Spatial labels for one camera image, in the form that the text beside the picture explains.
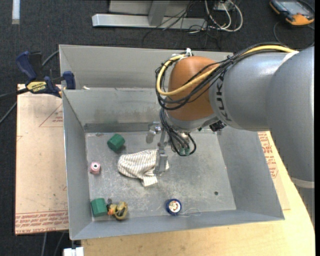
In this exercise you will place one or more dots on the brown cardboard board, red print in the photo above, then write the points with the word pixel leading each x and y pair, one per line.
pixel 37 162

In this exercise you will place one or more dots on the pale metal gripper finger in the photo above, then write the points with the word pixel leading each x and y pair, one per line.
pixel 161 162
pixel 153 130

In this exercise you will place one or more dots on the yellow and orange toy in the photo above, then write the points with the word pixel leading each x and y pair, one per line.
pixel 118 210

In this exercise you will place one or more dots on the grey metal bin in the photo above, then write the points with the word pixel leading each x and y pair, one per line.
pixel 200 180

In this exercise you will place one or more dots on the black cylinder on white bracket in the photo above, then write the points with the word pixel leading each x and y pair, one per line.
pixel 217 126

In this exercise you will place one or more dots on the green rounded block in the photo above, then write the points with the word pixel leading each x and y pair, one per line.
pixel 98 207
pixel 116 142

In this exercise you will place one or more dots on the pink spool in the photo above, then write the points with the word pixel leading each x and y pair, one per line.
pixel 95 167

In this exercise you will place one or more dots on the white striped cloth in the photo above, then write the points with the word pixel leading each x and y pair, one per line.
pixel 136 163

